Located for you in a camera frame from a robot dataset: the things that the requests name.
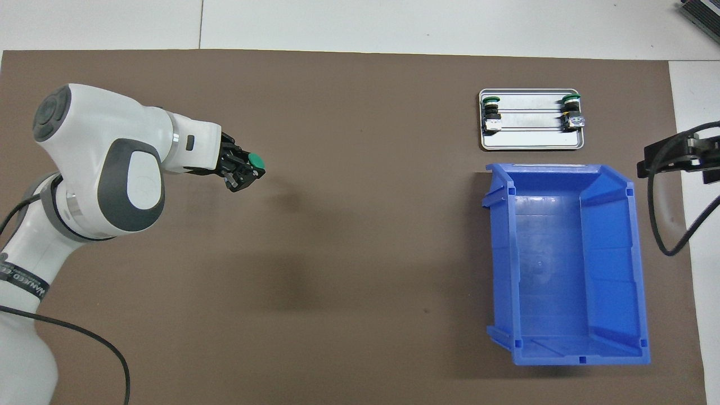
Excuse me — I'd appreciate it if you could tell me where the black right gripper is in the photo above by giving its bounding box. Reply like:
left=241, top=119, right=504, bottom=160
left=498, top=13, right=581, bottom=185
left=637, top=127, right=720, bottom=183

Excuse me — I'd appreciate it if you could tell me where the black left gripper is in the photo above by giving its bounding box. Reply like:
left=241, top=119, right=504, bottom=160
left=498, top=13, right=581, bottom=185
left=217, top=133, right=265, bottom=193

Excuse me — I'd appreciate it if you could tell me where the grey finned device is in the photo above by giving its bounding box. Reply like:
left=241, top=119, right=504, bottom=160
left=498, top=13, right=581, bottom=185
left=678, top=0, right=720, bottom=43

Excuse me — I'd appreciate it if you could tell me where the silver metal tray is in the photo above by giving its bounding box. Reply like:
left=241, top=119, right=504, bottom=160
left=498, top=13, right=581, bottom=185
left=479, top=88, right=585, bottom=151

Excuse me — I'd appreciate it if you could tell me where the brown table mat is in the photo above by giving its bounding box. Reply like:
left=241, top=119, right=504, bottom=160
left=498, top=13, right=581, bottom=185
left=0, top=49, right=708, bottom=405

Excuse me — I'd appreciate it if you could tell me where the blue plastic storage bin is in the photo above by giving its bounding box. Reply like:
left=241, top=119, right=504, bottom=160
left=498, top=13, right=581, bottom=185
left=483, top=163, right=651, bottom=366

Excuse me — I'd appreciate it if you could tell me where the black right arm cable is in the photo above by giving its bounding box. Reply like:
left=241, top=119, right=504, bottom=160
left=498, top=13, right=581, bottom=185
left=647, top=121, right=720, bottom=257

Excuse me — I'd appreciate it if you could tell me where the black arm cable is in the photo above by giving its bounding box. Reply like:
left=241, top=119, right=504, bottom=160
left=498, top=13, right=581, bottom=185
left=647, top=121, right=720, bottom=257
left=0, top=188, right=131, bottom=405

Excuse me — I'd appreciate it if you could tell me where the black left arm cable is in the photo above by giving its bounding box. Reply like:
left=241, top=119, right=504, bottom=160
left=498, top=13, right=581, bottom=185
left=0, top=188, right=131, bottom=405

